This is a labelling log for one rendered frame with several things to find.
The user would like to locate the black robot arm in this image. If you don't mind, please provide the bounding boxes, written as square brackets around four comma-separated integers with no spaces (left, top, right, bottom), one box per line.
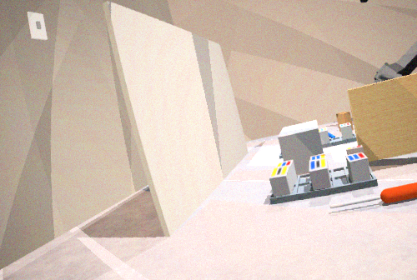
[374,41,417,83]

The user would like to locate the orange-handled screwdriver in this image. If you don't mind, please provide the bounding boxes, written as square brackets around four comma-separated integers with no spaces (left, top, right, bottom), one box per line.
[329,182,417,209]

